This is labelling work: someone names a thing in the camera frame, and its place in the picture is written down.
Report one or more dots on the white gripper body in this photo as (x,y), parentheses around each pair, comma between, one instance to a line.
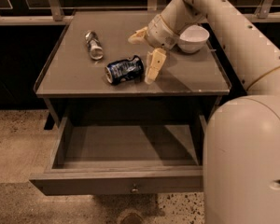
(158,32)

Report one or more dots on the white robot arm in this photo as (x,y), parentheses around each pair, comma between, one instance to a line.
(241,147)

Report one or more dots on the blue pepsi can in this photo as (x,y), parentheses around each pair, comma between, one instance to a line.
(124,70)

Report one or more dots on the white bowl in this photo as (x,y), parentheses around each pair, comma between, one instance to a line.
(193,39)

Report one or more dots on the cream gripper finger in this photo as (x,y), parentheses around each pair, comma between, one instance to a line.
(139,37)
(155,62)

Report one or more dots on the grey cabinet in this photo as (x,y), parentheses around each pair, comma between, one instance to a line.
(72,73)

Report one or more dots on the silver slim can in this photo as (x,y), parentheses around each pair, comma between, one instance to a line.
(94,46)

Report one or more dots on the metal drawer knob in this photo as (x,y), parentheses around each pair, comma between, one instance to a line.
(134,188)

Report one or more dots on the open top drawer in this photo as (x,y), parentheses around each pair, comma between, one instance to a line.
(107,160)

